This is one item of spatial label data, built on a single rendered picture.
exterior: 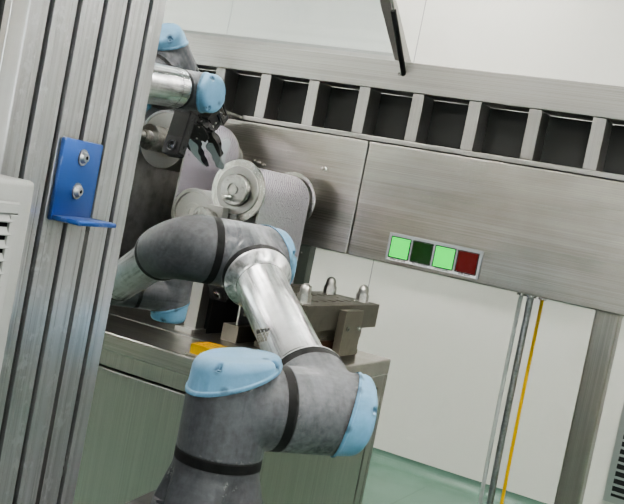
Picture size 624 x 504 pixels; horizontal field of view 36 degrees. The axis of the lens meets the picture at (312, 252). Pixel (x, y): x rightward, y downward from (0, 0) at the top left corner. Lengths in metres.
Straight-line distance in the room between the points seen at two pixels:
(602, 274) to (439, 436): 2.74
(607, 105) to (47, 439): 1.57
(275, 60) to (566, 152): 0.83
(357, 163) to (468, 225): 0.34
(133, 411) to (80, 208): 1.07
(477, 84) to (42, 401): 1.56
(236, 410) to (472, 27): 3.93
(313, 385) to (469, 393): 3.58
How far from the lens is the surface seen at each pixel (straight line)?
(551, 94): 2.34
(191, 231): 1.58
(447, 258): 2.36
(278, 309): 1.44
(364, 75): 2.52
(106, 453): 2.15
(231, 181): 2.24
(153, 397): 2.06
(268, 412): 1.23
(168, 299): 1.97
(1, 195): 0.90
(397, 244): 2.41
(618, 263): 2.26
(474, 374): 4.80
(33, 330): 1.07
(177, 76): 1.77
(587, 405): 2.45
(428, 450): 4.93
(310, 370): 1.29
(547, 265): 2.30
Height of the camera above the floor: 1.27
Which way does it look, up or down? 3 degrees down
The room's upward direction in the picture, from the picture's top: 11 degrees clockwise
